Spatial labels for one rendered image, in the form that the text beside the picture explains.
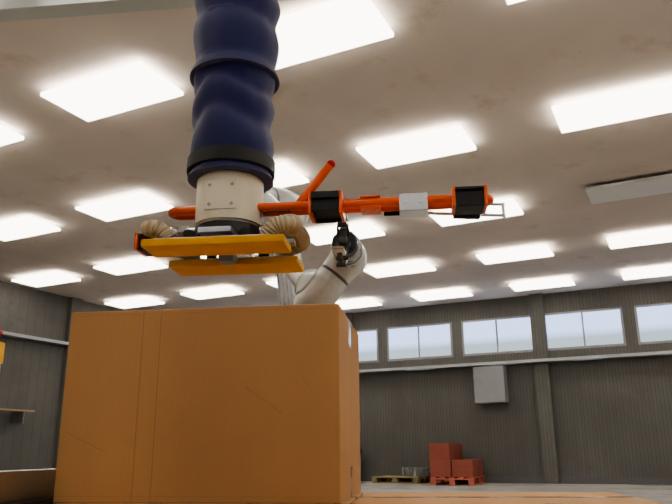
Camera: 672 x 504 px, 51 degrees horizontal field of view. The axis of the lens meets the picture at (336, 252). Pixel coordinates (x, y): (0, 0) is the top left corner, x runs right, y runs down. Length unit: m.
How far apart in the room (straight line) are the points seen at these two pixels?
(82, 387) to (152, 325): 0.20
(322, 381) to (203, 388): 0.25
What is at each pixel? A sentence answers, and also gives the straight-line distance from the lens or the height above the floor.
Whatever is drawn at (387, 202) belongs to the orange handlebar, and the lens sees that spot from 1.71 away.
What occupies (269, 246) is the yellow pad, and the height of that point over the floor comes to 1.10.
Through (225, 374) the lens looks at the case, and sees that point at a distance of 1.51.
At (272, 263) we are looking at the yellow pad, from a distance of 1.78.
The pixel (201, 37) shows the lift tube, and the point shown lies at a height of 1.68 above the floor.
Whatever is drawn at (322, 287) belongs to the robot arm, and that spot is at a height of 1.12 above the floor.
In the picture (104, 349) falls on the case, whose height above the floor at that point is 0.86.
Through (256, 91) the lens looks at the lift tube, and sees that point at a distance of 1.85.
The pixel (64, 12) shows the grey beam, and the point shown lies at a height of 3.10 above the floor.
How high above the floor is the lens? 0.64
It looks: 16 degrees up
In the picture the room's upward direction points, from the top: straight up
